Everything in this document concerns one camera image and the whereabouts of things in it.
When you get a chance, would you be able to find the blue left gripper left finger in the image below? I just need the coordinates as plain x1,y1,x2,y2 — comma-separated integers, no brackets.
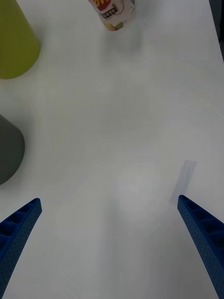
0,198,42,299

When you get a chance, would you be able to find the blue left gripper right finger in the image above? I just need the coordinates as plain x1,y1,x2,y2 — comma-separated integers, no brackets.
177,194,224,299

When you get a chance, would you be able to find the white can with red print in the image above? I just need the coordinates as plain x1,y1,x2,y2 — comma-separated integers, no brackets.
88,0,137,33

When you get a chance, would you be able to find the grey plastic waste bin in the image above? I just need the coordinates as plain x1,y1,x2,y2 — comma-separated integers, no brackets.
0,114,26,185

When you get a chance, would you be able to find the yellow-green plastic waste bin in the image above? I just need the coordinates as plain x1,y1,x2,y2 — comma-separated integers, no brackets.
0,0,41,80

